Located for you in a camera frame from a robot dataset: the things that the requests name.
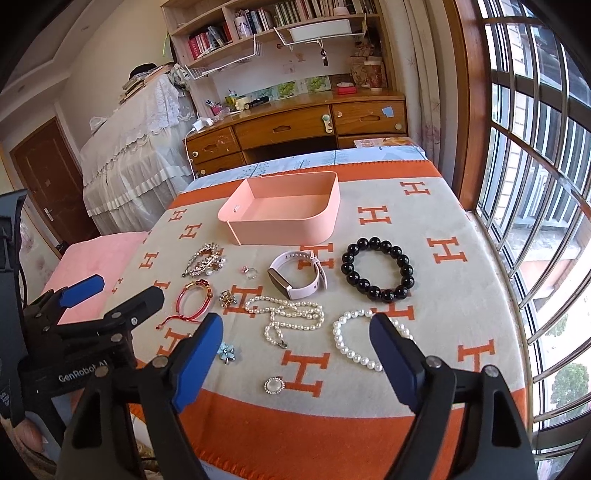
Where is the white pearl bracelet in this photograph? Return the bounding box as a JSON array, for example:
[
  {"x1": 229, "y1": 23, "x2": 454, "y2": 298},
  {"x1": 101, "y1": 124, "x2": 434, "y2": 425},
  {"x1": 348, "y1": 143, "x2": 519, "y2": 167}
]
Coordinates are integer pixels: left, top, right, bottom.
[{"x1": 332, "y1": 309, "x2": 415, "y2": 373}]

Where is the pink smart watch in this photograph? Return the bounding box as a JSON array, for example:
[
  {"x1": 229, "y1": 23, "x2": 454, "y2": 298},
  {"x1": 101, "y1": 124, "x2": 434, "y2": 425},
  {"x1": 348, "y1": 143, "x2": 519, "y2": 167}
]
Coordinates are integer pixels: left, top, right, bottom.
[{"x1": 267, "y1": 251, "x2": 328, "y2": 301}]

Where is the long pearl necklace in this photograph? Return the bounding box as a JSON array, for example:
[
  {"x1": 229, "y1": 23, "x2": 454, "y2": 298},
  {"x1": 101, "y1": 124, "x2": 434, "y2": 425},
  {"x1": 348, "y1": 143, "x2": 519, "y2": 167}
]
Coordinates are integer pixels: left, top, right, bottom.
[{"x1": 244, "y1": 295, "x2": 327, "y2": 350}]

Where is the black bead bracelet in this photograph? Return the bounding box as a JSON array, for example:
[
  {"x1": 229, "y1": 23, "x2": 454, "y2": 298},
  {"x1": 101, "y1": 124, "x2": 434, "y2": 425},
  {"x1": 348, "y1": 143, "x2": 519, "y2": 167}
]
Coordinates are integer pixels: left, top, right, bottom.
[{"x1": 339, "y1": 236, "x2": 416, "y2": 304}]

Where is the pink jewelry tray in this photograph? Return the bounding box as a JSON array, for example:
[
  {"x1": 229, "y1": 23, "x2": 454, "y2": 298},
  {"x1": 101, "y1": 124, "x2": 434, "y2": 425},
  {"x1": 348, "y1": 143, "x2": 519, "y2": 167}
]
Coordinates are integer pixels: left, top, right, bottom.
[{"x1": 217, "y1": 171, "x2": 341, "y2": 246}]

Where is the pink pillow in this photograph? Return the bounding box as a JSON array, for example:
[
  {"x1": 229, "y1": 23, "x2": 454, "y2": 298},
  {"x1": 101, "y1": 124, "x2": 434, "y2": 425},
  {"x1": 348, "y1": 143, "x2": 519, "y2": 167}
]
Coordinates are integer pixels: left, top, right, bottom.
[{"x1": 43, "y1": 232, "x2": 148, "y2": 325}]

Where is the gold flower brooch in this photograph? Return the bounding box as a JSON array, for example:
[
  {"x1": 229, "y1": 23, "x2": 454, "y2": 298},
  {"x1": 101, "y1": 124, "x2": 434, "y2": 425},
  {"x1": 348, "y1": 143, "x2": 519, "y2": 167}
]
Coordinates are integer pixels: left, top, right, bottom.
[{"x1": 218, "y1": 290, "x2": 238, "y2": 308}]

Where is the blue flower brooch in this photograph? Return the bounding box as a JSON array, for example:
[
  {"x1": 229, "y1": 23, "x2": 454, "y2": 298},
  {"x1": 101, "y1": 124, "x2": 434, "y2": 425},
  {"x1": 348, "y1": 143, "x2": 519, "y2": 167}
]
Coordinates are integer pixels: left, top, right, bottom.
[{"x1": 217, "y1": 342, "x2": 236, "y2": 365}]

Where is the brown wooden door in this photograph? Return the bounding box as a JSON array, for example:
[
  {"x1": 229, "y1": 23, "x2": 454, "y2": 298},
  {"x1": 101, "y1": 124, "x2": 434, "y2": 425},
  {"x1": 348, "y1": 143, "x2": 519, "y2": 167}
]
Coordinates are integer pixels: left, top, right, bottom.
[{"x1": 10, "y1": 118, "x2": 99, "y2": 252}]

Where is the round white rhinestone brooch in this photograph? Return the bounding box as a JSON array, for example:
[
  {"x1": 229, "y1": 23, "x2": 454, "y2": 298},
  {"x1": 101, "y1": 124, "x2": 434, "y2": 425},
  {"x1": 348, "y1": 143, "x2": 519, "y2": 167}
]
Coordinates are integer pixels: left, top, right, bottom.
[{"x1": 263, "y1": 376, "x2": 286, "y2": 395}]

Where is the white lace covered piano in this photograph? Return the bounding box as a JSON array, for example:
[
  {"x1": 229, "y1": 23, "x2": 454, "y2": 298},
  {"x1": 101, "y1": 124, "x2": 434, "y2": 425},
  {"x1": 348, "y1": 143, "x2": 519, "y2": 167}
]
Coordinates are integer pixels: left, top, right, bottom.
[{"x1": 80, "y1": 74, "x2": 197, "y2": 235}]

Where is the orange beige H-pattern blanket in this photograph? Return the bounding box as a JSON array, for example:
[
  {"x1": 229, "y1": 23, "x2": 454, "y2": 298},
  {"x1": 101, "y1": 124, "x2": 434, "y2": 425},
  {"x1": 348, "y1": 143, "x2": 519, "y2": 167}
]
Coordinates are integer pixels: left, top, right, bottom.
[{"x1": 107, "y1": 160, "x2": 530, "y2": 479}]

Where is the white power adapter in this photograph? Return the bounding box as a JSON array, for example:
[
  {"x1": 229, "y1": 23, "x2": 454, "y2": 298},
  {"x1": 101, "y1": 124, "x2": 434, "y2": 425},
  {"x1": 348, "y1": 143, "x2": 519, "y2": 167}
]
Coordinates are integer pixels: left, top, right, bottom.
[{"x1": 192, "y1": 117, "x2": 213, "y2": 132}]

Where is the wooden desk with drawers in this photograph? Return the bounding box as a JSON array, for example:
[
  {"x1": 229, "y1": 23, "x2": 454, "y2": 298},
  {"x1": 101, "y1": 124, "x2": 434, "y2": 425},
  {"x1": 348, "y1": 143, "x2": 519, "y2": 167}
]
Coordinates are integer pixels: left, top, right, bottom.
[{"x1": 185, "y1": 91, "x2": 408, "y2": 177}]

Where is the black flashlight on desk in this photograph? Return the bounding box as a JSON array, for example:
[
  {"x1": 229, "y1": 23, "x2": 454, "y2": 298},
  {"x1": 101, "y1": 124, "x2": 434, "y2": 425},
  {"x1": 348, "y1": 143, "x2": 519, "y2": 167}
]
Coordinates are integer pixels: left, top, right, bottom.
[{"x1": 243, "y1": 96, "x2": 270, "y2": 110}]

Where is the blue tree-print bedsheet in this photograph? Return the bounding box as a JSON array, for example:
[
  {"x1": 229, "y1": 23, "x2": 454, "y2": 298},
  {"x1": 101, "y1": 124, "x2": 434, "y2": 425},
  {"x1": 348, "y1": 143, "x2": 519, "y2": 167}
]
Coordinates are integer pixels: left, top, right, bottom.
[{"x1": 184, "y1": 145, "x2": 428, "y2": 193}]

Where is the wooden bookshelf with books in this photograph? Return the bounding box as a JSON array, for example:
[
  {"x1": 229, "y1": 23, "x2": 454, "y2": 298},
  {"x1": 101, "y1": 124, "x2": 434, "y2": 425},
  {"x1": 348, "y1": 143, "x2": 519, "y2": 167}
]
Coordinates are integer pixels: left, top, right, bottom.
[{"x1": 160, "y1": 1, "x2": 382, "y2": 68}]

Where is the food cover magazine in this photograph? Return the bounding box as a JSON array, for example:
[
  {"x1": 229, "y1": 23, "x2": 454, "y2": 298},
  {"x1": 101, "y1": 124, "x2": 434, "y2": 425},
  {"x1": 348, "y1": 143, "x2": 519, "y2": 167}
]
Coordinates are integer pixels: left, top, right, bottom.
[{"x1": 353, "y1": 136, "x2": 417, "y2": 148}]

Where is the red box on desk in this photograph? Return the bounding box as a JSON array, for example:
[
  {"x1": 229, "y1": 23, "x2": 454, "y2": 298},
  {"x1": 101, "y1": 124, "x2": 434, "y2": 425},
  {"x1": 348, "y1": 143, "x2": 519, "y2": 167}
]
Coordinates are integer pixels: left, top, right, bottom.
[{"x1": 335, "y1": 85, "x2": 358, "y2": 95}]

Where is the white plastic basket tray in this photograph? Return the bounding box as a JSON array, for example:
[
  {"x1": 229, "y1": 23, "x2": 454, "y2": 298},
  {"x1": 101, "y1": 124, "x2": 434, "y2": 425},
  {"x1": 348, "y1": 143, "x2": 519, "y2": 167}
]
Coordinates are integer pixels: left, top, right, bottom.
[{"x1": 288, "y1": 19, "x2": 352, "y2": 42}]

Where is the window with metal bars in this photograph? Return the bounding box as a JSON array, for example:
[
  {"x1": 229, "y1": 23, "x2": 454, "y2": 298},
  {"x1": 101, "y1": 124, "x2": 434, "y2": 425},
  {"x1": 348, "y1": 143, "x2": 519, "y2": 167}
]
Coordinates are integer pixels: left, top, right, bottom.
[{"x1": 446, "y1": 1, "x2": 590, "y2": 478}]

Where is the floral curtain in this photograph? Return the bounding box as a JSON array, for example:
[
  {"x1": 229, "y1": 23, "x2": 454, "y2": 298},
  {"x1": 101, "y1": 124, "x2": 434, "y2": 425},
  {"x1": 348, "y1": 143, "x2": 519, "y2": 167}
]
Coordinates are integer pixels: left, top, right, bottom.
[{"x1": 381, "y1": 0, "x2": 458, "y2": 183}]

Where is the red string gold bracelet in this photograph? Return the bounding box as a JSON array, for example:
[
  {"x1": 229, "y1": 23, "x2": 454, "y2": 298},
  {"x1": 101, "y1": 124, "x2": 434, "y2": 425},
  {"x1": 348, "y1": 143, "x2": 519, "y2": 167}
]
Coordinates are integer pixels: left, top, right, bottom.
[{"x1": 156, "y1": 278, "x2": 216, "y2": 330}]

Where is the gold rhinestone leaf necklace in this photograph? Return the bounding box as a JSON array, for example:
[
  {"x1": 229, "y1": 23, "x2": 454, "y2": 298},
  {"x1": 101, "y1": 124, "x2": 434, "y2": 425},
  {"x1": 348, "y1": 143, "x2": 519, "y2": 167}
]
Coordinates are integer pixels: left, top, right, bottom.
[{"x1": 180, "y1": 242, "x2": 228, "y2": 279}]

